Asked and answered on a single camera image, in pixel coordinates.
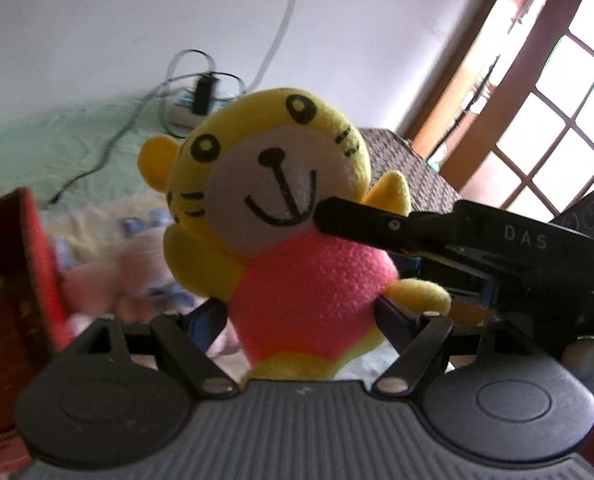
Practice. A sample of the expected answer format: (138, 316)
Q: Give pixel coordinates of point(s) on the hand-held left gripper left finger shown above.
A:
(211, 322)

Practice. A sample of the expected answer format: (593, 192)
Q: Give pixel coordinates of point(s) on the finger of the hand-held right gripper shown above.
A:
(362, 222)
(449, 275)

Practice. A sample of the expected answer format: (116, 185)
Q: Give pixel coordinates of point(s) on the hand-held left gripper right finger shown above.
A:
(396, 327)

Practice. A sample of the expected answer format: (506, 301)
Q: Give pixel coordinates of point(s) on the yellow tiger plush toy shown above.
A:
(302, 285)

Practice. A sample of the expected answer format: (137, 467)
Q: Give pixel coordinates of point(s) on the red storage box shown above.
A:
(34, 260)

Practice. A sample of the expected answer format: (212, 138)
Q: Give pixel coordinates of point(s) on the brown wicker basket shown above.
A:
(407, 170)

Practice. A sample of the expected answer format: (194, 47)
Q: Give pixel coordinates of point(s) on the pink plush toy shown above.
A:
(127, 270)

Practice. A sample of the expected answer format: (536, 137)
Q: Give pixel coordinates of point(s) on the printed pale blanket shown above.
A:
(92, 232)

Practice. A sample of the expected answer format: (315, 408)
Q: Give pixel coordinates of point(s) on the wooden door with glass panes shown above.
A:
(537, 85)

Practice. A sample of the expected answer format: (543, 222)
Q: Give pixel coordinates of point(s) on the black power adapter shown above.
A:
(203, 92)

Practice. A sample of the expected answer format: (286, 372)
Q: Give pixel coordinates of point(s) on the white power strip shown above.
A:
(182, 112)

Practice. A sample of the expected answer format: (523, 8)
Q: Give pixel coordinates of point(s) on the green bedsheet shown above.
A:
(52, 150)

